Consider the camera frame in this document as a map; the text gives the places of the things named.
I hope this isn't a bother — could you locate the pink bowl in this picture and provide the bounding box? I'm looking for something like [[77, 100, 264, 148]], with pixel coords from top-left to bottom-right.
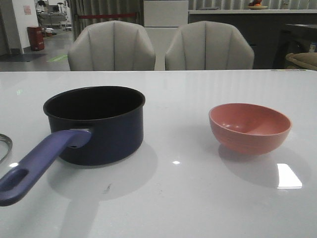
[[209, 103, 292, 155]]

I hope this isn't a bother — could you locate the glass lid blue knob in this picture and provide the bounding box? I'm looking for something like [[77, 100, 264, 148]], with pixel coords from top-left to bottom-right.
[[0, 134, 13, 163]]

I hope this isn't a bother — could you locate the dark blue saucepan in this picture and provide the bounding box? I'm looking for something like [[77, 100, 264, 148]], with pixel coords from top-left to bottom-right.
[[0, 86, 146, 206]]

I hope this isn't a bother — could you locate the left grey upholstered chair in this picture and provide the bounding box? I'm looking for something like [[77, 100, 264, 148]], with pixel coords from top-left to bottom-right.
[[67, 20, 156, 71]]

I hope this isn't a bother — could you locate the grey upholstered chair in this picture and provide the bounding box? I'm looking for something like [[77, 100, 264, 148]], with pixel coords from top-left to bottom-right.
[[165, 21, 255, 70], [67, 20, 156, 71]]

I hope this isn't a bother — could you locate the right grey upholstered chair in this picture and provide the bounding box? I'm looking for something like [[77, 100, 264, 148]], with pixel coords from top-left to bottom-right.
[[165, 21, 255, 70]]

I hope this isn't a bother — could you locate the white cabinet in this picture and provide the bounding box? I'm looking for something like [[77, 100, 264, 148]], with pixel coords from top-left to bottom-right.
[[143, 0, 189, 70]]

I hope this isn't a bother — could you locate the red barrier belt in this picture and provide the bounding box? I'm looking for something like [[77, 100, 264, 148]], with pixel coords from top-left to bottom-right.
[[77, 12, 138, 19]]

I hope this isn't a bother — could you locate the dark grey counter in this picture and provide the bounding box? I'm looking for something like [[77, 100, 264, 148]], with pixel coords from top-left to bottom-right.
[[188, 9, 317, 69]]

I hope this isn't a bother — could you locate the dark washing machine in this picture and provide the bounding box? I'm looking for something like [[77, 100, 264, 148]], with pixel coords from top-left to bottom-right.
[[272, 24, 317, 69]]

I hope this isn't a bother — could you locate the red trash bin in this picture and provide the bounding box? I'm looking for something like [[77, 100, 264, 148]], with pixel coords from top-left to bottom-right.
[[27, 26, 45, 51]]

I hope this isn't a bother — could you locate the fruit plate on counter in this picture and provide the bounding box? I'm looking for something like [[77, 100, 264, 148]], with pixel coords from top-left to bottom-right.
[[248, 0, 268, 10]]

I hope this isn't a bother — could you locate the beige sofa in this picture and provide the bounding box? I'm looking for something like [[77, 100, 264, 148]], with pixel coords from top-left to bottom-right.
[[285, 53, 317, 71]]

